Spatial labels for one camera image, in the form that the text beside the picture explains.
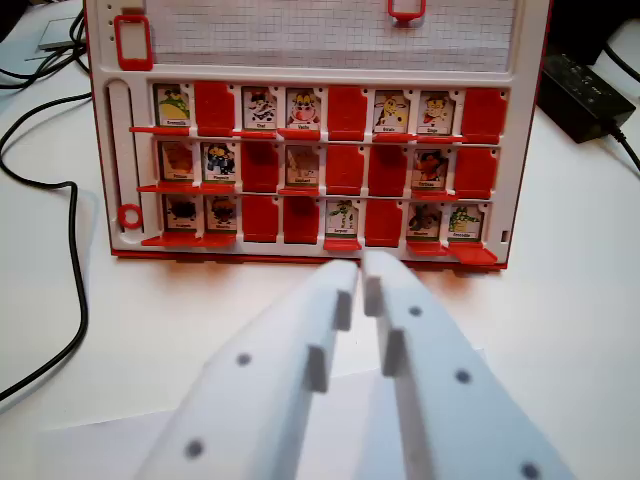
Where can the red and white game board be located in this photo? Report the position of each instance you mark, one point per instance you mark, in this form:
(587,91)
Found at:
(320,165)

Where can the black power adapter box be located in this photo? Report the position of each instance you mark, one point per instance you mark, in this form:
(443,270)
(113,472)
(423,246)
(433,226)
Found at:
(585,95)

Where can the flat grey plate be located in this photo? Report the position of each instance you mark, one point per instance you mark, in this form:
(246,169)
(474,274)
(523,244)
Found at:
(60,34)

